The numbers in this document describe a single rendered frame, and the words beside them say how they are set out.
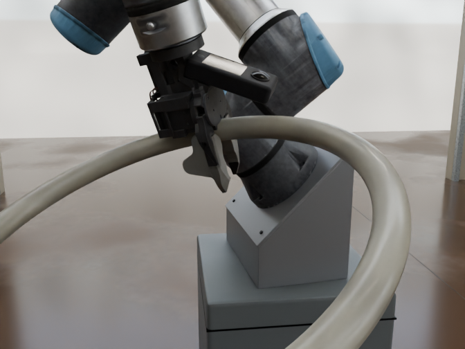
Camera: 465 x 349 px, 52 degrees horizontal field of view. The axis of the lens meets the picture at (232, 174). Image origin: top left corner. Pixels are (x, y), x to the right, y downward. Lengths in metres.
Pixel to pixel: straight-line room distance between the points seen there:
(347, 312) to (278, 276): 0.73
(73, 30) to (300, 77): 0.44
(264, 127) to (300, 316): 0.52
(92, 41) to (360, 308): 0.56
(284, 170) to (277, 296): 0.26
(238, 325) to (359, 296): 0.70
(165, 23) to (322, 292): 0.66
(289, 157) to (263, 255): 0.21
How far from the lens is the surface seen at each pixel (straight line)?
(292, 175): 1.03
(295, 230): 1.02
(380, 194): 0.42
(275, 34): 0.98
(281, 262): 1.03
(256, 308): 1.00
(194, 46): 0.61
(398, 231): 0.38
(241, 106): 0.98
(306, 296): 1.02
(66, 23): 0.75
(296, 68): 0.96
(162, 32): 0.59
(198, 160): 0.66
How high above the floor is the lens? 1.32
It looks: 14 degrees down
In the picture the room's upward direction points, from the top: straight up
